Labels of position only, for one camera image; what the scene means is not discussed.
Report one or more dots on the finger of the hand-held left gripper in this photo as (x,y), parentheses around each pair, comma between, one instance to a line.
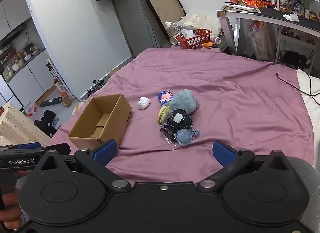
(29,145)
(57,148)

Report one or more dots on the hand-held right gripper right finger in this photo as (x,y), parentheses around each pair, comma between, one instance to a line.
(223,151)

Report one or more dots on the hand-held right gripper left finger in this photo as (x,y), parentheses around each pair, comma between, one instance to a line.
(105,151)

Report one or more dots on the brown cardboard box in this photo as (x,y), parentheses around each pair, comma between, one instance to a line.
(100,120)

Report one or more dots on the small blue denim plush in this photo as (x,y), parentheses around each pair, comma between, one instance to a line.
(185,136)

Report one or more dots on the blue-grey furry plush toy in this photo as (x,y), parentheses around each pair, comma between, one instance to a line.
(183,101)

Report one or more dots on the hamburger plush toy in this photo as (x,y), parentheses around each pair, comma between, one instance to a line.
(163,115)

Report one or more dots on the person's left hand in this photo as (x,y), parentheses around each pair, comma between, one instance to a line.
(8,204)

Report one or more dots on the dotted cream tablecloth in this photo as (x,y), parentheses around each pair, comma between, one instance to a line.
(17,125)

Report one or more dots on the black clothes on floor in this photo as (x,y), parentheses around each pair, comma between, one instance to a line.
(46,122)

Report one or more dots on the red and white package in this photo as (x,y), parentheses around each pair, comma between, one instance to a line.
(31,109)

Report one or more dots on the black flat item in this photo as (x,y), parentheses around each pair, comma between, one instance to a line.
(51,101)

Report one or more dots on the black dotted plush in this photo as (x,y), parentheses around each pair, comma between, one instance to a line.
(178,120)

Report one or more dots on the cardboard box on floor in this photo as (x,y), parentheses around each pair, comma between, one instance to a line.
(62,92)

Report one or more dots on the black item in plastic bag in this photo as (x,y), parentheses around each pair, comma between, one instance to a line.
(168,134)

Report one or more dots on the white crumpled tissue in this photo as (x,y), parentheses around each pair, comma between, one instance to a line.
(143,103)

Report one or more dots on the blue snack packet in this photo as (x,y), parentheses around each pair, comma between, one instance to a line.
(163,97)

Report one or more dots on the kitchen shelf with dishes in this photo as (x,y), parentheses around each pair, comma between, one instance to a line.
(17,55)

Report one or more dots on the person's grey clothing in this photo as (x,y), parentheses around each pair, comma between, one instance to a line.
(308,185)

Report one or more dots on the white duvet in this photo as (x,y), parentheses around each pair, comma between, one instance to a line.
(311,105)

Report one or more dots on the orange small item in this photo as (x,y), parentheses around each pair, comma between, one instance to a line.
(209,45)

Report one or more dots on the pink and white bottle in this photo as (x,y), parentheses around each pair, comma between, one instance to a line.
(215,39)

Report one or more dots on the red plastic basket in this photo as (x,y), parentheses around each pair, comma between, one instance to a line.
(193,39)

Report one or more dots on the plastic bag under desk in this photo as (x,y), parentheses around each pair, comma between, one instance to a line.
(258,40)

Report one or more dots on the round paper cup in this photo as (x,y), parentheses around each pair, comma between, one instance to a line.
(174,40)

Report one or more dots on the white fluffy bag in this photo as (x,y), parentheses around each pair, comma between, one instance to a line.
(205,21)

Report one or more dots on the dark grey door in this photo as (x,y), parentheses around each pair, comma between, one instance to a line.
(135,22)

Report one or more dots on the clear plastic bottle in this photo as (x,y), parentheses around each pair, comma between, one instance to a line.
(180,26)

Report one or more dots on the white desk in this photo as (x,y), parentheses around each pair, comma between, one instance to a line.
(235,14)

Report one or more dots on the white power strip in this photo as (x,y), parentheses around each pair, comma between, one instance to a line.
(240,7)

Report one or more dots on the black desk mat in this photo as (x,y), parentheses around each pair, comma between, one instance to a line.
(275,14)

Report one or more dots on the crumpled tissue on desk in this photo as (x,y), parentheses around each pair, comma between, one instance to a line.
(291,17)

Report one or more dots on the red packet on desk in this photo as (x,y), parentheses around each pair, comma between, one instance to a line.
(247,2)

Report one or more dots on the framed brown board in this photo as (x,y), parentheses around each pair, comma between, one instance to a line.
(163,5)

